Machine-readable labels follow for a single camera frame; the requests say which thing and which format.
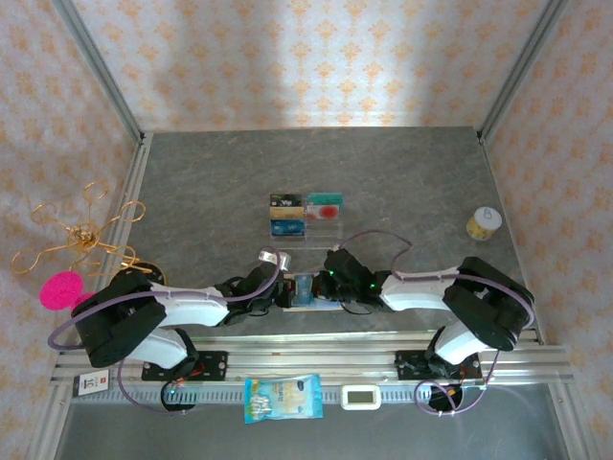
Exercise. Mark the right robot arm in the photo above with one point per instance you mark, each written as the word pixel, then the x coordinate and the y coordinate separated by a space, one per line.
pixel 483 302

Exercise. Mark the green credit card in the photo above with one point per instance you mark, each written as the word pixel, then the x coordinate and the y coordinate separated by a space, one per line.
pixel 325 199

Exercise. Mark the white number tag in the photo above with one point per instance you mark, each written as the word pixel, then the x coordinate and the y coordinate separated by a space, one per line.
pixel 96 383

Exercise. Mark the red and white credit card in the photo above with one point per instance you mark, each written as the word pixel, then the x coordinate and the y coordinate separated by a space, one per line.
pixel 324 213

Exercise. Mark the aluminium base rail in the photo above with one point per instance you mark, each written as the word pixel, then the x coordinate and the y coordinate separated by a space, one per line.
pixel 311 354

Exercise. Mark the yellow tin can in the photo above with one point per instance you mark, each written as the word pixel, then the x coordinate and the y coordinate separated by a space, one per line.
pixel 483 225

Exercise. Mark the black VIP card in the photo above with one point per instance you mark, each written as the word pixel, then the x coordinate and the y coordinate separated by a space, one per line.
pixel 286 201

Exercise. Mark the blue VIP card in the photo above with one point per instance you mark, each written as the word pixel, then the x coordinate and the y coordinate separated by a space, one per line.
pixel 287 228

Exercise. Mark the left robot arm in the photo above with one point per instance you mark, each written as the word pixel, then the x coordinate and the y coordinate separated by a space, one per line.
pixel 124 316

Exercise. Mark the aluminium frame post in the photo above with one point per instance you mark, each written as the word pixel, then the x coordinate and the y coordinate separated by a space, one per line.
pixel 521 64
pixel 98 64

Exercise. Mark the blue snack bag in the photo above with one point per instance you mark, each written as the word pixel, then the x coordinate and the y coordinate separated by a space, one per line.
pixel 282 397

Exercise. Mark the clear acrylic card stand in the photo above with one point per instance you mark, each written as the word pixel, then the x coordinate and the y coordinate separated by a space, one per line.
pixel 325 235

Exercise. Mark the pink pompon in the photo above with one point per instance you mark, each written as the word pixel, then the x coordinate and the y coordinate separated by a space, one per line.
pixel 60 290

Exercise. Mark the pale blue credit card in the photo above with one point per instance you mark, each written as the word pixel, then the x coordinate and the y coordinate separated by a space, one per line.
pixel 304 290

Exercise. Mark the gold VIP card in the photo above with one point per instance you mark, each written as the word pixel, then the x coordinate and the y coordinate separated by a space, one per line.
pixel 286 213

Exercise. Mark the white digital timer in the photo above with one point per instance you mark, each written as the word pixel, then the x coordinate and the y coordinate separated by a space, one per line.
pixel 361 397

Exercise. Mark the aluminium side rail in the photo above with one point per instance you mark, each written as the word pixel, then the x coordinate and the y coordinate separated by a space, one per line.
pixel 139 167
pixel 503 211

